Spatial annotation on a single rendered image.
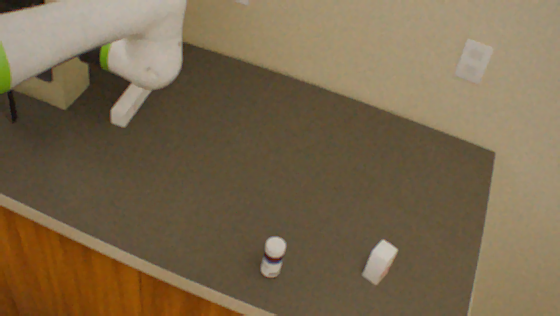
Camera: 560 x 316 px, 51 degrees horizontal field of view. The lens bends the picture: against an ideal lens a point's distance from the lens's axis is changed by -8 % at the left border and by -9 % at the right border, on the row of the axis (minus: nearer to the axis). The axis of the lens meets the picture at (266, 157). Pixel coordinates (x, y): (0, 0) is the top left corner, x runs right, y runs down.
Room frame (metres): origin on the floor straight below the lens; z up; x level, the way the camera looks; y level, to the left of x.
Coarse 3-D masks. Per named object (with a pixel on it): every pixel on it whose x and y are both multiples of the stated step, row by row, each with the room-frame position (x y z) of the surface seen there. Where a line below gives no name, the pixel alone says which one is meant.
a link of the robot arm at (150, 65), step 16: (112, 48) 0.88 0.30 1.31; (128, 48) 0.86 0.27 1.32; (144, 48) 0.85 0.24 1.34; (160, 48) 0.86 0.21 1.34; (176, 48) 0.88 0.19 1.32; (112, 64) 0.87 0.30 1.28; (128, 64) 0.85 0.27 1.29; (144, 64) 0.85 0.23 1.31; (160, 64) 0.85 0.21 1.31; (176, 64) 0.88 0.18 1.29; (128, 80) 0.86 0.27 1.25; (144, 80) 0.84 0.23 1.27; (160, 80) 0.85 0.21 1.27
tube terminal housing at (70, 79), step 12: (48, 0) 1.09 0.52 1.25; (72, 60) 1.13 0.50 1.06; (60, 72) 1.08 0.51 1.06; (72, 72) 1.12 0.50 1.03; (84, 72) 1.17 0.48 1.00; (24, 84) 1.11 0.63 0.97; (36, 84) 1.10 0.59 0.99; (48, 84) 1.09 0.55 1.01; (60, 84) 1.08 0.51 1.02; (72, 84) 1.12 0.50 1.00; (84, 84) 1.17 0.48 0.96; (36, 96) 1.10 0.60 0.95; (48, 96) 1.09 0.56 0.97; (60, 96) 1.08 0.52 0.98; (72, 96) 1.11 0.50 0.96
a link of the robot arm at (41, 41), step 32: (64, 0) 0.77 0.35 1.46; (96, 0) 0.79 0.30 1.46; (128, 0) 0.82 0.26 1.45; (160, 0) 0.86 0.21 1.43; (0, 32) 0.65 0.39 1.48; (32, 32) 0.68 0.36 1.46; (64, 32) 0.72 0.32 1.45; (96, 32) 0.76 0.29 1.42; (128, 32) 0.81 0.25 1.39; (160, 32) 0.86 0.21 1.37; (32, 64) 0.66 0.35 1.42
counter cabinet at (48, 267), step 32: (0, 224) 0.83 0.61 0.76; (32, 224) 0.80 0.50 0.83; (0, 256) 0.84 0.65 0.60; (32, 256) 0.81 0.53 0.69; (64, 256) 0.78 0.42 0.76; (96, 256) 0.76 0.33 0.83; (0, 288) 0.85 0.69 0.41; (32, 288) 0.82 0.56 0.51; (64, 288) 0.79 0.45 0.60; (96, 288) 0.76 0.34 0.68; (128, 288) 0.74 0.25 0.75; (160, 288) 0.72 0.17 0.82
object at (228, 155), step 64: (192, 64) 1.34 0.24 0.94; (0, 128) 0.98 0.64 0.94; (64, 128) 1.02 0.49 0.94; (128, 128) 1.06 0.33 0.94; (192, 128) 1.10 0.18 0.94; (256, 128) 1.14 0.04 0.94; (320, 128) 1.18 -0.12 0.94; (384, 128) 1.22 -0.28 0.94; (0, 192) 0.79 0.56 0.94; (64, 192) 0.83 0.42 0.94; (128, 192) 0.87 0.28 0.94; (192, 192) 0.90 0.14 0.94; (256, 192) 0.93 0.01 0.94; (320, 192) 0.97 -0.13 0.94; (384, 192) 1.00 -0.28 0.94; (448, 192) 1.04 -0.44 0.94; (128, 256) 0.71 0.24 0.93; (192, 256) 0.73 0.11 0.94; (256, 256) 0.76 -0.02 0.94; (320, 256) 0.79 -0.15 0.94; (448, 256) 0.84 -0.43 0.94
